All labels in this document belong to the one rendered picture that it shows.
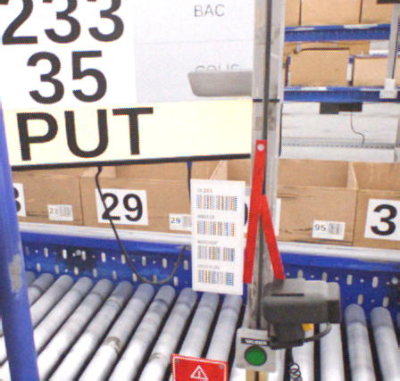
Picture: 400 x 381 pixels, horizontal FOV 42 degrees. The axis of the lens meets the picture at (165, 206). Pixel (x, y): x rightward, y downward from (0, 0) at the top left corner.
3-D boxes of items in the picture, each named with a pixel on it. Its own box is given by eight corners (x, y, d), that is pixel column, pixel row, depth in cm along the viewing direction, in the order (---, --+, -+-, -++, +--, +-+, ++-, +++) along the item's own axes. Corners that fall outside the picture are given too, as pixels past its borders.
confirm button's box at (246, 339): (234, 370, 88) (235, 336, 85) (237, 360, 91) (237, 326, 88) (275, 376, 86) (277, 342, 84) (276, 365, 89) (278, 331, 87)
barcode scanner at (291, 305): (345, 356, 78) (340, 294, 75) (265, 355, 81) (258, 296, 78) (343, 332, 84) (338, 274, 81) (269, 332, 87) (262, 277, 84)
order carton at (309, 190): (209, 237, 150) (209, 182, 144) (225, 204, 177) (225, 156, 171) (352, 249, 140) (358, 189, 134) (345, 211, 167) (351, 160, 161)
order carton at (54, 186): (-28, 219, 170) (-36, 170, 165) (19, 192, 197) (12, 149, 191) (82, 228, 160) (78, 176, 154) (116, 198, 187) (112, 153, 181)
